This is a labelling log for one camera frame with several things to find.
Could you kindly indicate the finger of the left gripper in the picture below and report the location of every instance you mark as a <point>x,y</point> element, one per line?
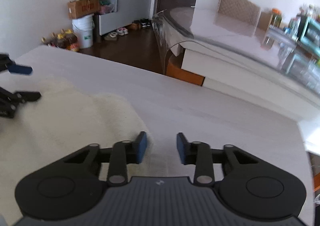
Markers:
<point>7,64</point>
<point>11,101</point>

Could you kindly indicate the brown cardboard box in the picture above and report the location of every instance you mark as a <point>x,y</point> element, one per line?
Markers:
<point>81,8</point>

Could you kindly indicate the teal toaster oven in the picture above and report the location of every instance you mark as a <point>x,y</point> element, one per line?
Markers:
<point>308,34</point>

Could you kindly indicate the cooking oil bottles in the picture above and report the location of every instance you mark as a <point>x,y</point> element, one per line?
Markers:
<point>66,39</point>

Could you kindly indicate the white plastic bucket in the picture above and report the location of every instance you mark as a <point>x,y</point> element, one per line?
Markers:
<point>83,29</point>

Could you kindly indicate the grey shoe cabinet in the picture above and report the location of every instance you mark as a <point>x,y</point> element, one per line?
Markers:
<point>123,14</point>

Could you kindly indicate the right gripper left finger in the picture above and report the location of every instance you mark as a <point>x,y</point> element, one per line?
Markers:
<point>76,183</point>

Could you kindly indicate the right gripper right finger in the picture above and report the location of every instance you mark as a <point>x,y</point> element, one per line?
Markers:
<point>243,183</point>

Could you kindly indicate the cream white towel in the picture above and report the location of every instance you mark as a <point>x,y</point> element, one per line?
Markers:
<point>61,122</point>

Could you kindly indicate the beige padded chair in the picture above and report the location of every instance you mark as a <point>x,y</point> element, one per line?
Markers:
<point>242,10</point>

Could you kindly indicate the white dining table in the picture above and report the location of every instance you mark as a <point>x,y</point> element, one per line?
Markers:
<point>264,67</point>

